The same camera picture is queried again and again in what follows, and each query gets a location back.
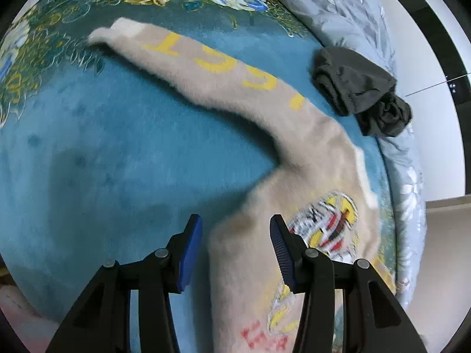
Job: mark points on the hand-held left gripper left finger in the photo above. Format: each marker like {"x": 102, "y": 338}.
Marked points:
{"x": 190, "y": 250}

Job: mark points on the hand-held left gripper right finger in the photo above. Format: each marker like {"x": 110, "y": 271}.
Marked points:
{"x": 282, "y": 250}

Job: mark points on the beige fuzzy printed sweater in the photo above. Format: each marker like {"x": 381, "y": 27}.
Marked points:
{"x": 312, "y": 191}

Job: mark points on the teal floral blanket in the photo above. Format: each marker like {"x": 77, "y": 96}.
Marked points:
{"x": 121, "y": 125}

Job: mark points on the white cabinet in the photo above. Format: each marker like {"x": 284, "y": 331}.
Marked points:
{"x": 447, "y": 228}

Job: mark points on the dark grey folded garment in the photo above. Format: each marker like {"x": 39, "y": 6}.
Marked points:
{"x": 358, "y": 81}

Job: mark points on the grey-blue floral duvet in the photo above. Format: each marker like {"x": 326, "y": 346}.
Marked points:
{"x": 371, "y": 22}

